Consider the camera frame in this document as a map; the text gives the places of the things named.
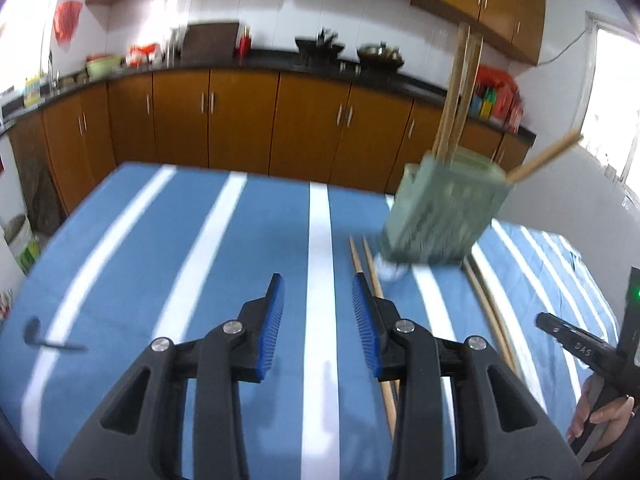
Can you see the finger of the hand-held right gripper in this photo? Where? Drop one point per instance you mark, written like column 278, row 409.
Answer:
column 580, row 347

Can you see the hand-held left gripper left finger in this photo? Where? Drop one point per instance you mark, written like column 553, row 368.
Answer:
column 270, row 330

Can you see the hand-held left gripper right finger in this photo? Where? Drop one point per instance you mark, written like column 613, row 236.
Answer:
column 364, row 330

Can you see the green perforated utensil holder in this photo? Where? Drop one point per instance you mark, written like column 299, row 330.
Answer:
column 440, row 210

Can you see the wooden chopstick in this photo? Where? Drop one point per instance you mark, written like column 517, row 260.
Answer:
column 449, row 90
column 459, row 92
column 469, row 90
column 545, row 157

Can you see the person's right hand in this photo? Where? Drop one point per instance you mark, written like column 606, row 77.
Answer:
column 617, row 406

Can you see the blue white striped tablecloth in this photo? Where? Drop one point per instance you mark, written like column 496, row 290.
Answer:
column 200, row 260

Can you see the wooden base cabinets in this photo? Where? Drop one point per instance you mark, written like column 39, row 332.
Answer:
column 240, row 120

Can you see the dark red sauce bottle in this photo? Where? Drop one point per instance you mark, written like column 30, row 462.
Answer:
column 515, row 112

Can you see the yellow blue box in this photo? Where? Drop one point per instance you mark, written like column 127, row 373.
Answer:
column 477, row 106

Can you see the green packet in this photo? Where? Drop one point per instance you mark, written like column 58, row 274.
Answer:
column 29, row 256

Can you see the large red sauce bottle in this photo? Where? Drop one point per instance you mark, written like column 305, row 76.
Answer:
column 502, row 105

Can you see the green bottle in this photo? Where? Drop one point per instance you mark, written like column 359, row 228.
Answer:
column 487, row 102

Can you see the gas stove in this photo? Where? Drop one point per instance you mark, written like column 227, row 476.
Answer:
column 350, row 66

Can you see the dark leaning slab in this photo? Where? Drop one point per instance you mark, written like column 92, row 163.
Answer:
column 45, row 190

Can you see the black kitchen countertop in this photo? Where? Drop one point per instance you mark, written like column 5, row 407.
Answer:
column 270, row 64

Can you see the wok with lid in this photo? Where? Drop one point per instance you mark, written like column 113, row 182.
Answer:
column 381, row 55

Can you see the red bag over bottles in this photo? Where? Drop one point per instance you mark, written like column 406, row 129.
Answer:
column 495, row 77

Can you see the dark wooden cutting board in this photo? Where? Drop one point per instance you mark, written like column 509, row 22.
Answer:
column 210, row 42

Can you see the clear plastic wrapped bundle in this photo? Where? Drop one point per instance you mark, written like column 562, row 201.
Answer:
column 174, row 45

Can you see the red white plastic bag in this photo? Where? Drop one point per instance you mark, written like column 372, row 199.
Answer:
column 145, row 55

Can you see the green basin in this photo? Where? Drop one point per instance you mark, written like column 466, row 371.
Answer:
column 104, row 66

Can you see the yellow label detergent bottle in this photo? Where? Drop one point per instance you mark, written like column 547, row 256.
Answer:
column 32, row 92

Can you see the sink faucet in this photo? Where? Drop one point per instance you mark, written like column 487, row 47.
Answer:
column 52, row 72

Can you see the window beside sink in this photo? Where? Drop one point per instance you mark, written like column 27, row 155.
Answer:
column 15, row 50

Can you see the window with white frame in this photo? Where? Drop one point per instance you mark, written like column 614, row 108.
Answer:
column 612, row 105

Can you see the wooden wall cabinets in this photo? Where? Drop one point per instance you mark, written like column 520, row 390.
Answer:
column 500, row 0

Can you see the red plastic bag on wall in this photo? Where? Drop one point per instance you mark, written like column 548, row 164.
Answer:
column 67, row 20

